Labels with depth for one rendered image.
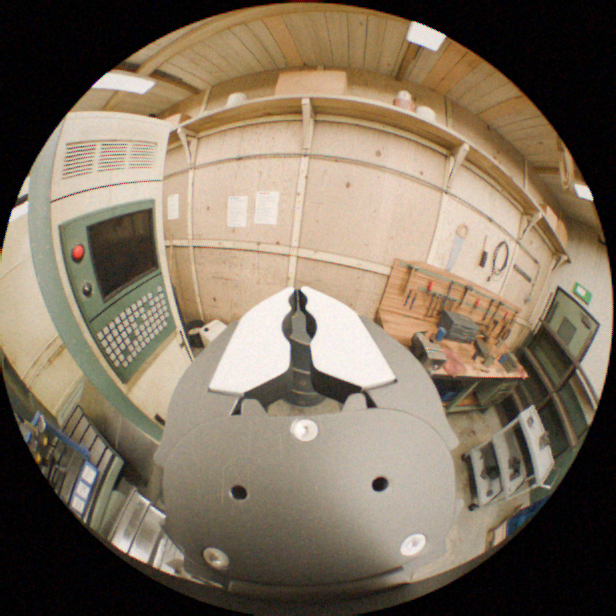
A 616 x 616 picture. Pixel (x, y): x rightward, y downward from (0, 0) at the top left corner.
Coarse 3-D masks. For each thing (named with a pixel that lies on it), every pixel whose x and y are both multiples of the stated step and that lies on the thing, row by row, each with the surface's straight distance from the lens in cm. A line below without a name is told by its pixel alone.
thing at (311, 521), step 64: (192, 448) 5; (256, 448) 5; (320, 448) 4; (384, 448) 5; (448, 448) 6; (192, 512) 5; (256, 512) 5; (320, 512) 4; (384, 512) 5; (448, 512) 6; (256, 576) 5; (320, 576) 5; (384, 576) 5
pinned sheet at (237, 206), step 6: (234, 198) 181; (240, 198) 178; (246, 198) 175; (228, 204) 185; (234, 204) 181; (240, 204) 177; (246, 204) 174; (228, 210) 185; (234, 210) 181; (240, 210) 177; (246, 210) 174; (228, 216) 185; (234, 216) 181; (240, 216) 177; (228, 222) 185; (234, 222) 181; (240, 222) 178
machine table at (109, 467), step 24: (72, 408) 144; (72, 432) 136; (96, 432) 120; (48, 456) 158; (72, 456) 132; (96, 456) 114; (72, 480) 131; (96, 480) 113; (96, 504) 120; (96, 528) 130
